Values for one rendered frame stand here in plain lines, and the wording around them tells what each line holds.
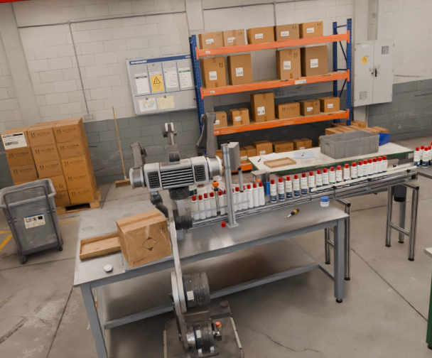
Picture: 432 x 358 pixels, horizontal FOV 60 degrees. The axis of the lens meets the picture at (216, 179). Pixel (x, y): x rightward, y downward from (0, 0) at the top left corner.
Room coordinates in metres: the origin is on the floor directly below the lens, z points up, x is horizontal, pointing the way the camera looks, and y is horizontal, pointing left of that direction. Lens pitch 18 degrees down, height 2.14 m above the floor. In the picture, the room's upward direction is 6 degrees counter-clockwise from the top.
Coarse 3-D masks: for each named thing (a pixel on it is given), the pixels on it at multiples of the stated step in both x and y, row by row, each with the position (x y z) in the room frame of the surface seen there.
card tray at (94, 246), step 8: (80, 240) 2.70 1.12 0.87; (88, 240) 2.71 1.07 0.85; (96, 240) 2.73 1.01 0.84; (104, 240) 2.72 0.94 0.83; (112, 240) 2.70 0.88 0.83; (80, 248) 2.60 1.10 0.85; (88, 248) 2.61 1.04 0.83; (96, 248) 2.60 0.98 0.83; (104, 248) 2.58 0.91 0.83; (112, 248) 2.51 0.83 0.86; (120, 248) 2.53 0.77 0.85; (80, 256) 2.45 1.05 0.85; (88, 256) 2.47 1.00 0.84
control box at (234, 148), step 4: (228, 144) 2.85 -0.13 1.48; (232, 144) 2.83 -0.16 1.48; (236, 144) 2.82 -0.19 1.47; (232, 148) 2.74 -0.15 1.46; (236, 148) 2.80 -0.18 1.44; (232, 152) 2.74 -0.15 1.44; (236, 152) 2.79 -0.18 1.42; (232, 156) 2.74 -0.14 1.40; (236, 156) 2.78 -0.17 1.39; (232, 160) 2.74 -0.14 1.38; (236, 160) 2.78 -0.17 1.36; (232, 164) 2.74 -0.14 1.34; (236, 164) 2.76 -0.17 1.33; (240, 164) 2.88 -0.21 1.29; (232, 168) 2.74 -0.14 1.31; (236, 168) 2.75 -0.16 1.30
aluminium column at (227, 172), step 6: (222, 144) 2.76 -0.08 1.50; (222, 150) 2.73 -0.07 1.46; (228, 150) 2.74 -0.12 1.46; (222, 156) 2.76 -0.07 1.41; (228, 156) 2.74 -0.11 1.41; (222, 162) 2.77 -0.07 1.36; (228, 162) 2.74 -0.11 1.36; (228, 174) 2.75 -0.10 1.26; (228, 180) 2.74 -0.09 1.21; (228, 186) 2.73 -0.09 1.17; (228, 192) 2.73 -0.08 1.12; (228, 198) 2.73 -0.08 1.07; (228, 204) 2.73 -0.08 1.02; (228, 210) 2.76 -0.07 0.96; (228, 216) 2.76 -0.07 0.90; (234, 216) 2.74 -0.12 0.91; (234, 222) 2.74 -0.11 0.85
